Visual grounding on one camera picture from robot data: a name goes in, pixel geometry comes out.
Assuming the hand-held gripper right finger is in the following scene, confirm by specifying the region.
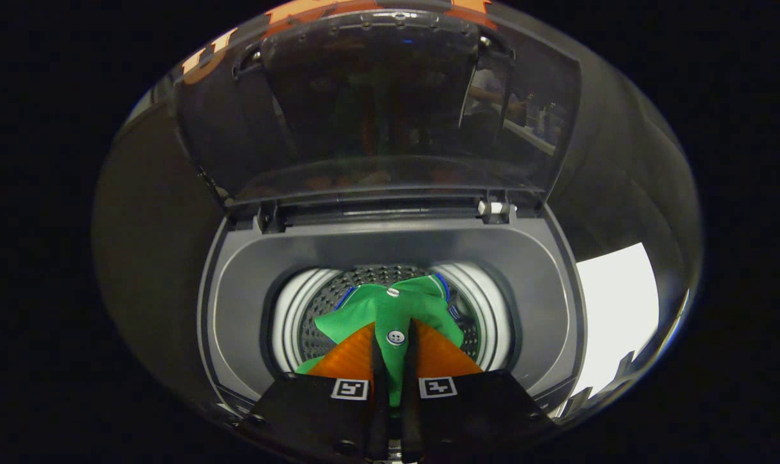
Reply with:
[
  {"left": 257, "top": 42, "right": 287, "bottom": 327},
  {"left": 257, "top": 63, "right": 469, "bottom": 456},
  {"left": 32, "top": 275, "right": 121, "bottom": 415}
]
[{"left": 399, "top": 319, "right": 558, "bottom": 462}]

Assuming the green polo shirt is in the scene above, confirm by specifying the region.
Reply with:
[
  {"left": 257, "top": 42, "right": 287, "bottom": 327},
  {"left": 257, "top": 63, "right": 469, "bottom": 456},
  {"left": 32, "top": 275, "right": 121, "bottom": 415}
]
[{"left": 295, "top": 274, "right": 466, "bottom": 408}]

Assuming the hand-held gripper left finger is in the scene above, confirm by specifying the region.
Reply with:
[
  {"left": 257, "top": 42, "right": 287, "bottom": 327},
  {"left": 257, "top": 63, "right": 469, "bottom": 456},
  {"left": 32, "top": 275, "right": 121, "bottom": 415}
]
[{"left": 238, "top": 320, "right": 390, "bottom": 462}]

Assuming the dark glass washing machine lid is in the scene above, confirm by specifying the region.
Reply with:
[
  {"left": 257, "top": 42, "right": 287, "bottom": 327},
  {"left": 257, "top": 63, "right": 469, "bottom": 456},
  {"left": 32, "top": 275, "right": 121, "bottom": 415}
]
[{"left": 173, "top": 5, "right": 584, "bottom": 208}]

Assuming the white flat sheet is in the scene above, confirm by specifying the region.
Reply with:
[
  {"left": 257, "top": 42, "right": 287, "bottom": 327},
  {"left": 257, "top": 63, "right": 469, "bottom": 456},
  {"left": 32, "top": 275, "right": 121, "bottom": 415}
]
[{"left": 575, "top": 242, "right": 661, "bottom": 396}]

